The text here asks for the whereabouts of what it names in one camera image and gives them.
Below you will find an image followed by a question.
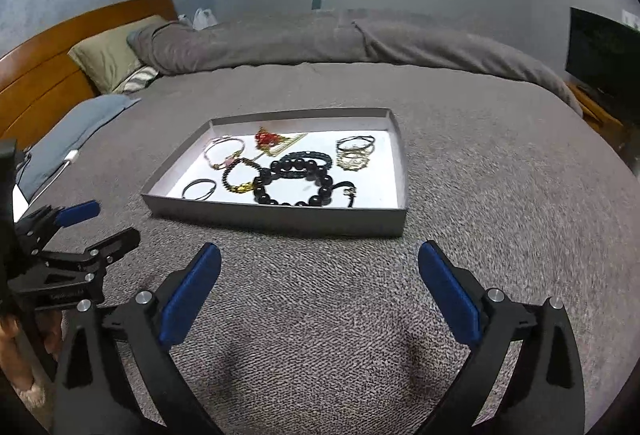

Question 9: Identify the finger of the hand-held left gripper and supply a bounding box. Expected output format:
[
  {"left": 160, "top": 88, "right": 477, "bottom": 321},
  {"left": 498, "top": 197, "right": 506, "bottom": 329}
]
[
  {"left": 30, "top": 227, "right": 142, "bottom": 278},
  {"left": 14, "top": 200, "right": 101, "bottom": 248}
]

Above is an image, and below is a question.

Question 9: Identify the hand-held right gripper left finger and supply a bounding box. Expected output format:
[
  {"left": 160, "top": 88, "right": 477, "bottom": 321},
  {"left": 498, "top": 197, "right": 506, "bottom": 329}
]
[{"left": 52, "top": 242, "right": 223, "bottom": 435}]

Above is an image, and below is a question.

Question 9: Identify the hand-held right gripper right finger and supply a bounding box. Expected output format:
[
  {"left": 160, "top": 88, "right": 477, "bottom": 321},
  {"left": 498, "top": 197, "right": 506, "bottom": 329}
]
[{"left": 417, "top": 240, "right": 587, "bottom": 435}]

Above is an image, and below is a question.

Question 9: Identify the thin dark bangle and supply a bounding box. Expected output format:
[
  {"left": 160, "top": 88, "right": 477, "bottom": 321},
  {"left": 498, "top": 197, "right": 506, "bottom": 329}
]
[{"left": 182, "top": 178, "right": 217, "bottom": 202}]

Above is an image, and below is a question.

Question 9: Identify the small brown bead bracelet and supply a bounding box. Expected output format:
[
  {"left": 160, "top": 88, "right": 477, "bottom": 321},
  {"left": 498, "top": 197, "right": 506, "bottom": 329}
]
[{"left": 221, "top": 156, "right": 266, "bottom": 194}]

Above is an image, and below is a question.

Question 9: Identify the large dark bead bracelet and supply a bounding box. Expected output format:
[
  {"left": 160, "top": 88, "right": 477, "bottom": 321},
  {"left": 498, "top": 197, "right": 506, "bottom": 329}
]
[{"left": 252, "top": 162, "right": 335, "bottom": 207}]

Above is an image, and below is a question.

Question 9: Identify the black cord charm bracelet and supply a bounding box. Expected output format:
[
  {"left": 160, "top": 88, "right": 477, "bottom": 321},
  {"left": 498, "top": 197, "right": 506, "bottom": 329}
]
[{"left": 330, "top": 180, "right": 360, "bottom": 208}]

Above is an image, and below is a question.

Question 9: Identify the grey cardboard tray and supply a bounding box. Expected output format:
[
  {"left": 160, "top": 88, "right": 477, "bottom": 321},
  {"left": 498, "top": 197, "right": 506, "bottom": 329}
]
[{"left": 141, "top": 108, "right": 410, "bottom": 238}]

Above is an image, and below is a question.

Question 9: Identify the blue bead bracelet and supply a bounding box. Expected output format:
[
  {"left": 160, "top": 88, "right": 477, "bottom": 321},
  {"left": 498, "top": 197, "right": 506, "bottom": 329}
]
[{"left": 270, "top": 151, "right": 332, "bottom": 181}]

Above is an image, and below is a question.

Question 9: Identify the silver bangle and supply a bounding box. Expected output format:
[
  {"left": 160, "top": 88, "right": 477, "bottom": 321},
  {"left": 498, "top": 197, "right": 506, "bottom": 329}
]
[{"left": 336, "top": 134, "right": 377, "bottom": 156}]

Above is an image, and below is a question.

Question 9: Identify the person's left hand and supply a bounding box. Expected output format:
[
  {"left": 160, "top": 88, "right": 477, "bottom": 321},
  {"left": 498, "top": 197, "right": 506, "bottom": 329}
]
[{"left": 0, "top": 312, "right": 63, "bottom": 396}]

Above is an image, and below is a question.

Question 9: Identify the blue-grey pillow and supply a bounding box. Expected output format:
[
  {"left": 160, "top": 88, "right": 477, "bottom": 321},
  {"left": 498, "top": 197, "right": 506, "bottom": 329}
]
[{"left": 15, "top": 94, "right": 143, "bottom": 198}]

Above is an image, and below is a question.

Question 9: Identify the grey bedspread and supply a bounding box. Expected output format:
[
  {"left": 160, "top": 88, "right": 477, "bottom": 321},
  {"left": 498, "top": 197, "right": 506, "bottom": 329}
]
[{"left": 20, "top": 62, "right": 636, "bottom": 435}]

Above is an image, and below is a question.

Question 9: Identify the wooden headboard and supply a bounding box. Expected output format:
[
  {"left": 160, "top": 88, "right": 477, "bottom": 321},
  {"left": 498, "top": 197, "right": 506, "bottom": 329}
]
[{"left": 0, "top": 0, "right": 180, "bottom": 146}]

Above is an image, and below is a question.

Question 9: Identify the striped pillow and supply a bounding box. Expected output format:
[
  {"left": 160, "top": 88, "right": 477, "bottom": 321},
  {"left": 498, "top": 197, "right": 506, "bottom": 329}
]
[{"left": 114, "top": 66, "right": 161, "bottom": 95}]

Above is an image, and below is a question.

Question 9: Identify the olive pillow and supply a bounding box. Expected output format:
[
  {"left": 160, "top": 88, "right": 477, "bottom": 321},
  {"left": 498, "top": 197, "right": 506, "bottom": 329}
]
[{"left": 67, "top": 14, "right": 168, "bottom": 93}]

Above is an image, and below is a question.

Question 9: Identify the wooden television stand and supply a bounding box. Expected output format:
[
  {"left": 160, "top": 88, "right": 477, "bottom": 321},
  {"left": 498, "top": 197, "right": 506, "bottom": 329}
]
[{"left": 567, "top": 82, "right": 631, "bottom": 151}]

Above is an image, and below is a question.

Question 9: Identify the white plastic bag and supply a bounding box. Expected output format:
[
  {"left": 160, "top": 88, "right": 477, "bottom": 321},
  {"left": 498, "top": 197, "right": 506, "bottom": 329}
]
[{"left": 192, "top": 8, "right": 219, "bottom": 31}]

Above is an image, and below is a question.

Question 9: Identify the grey folded duvet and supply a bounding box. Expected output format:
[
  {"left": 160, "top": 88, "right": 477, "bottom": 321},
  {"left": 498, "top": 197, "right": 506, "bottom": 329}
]
[{"left": 127, "top": 8, "right": 583, "bottom": 116}]

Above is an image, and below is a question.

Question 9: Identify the black television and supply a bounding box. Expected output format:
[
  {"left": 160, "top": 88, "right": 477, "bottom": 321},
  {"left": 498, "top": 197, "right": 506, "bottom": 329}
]
[{"left": 565, "top": 6, "right": 640, "bottom": 116}]

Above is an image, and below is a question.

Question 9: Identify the white charger with cable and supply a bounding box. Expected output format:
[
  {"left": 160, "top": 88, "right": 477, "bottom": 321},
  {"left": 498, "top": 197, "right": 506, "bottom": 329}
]
[{"left": 42, "top": 149, "right": 82, "bottom": 186}]

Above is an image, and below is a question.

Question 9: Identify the pink bead bracelet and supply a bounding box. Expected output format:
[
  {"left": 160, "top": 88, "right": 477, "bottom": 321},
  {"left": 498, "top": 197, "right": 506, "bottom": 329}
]
[{"left": 202, "top": 135, "right": 247, "bottom": 171}]

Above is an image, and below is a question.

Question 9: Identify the gold pearl bracelet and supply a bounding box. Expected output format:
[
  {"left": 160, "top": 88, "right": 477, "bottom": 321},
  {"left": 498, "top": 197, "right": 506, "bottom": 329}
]
[{"left": 336, "top": 150, "right": 373, "bottom": 172}]

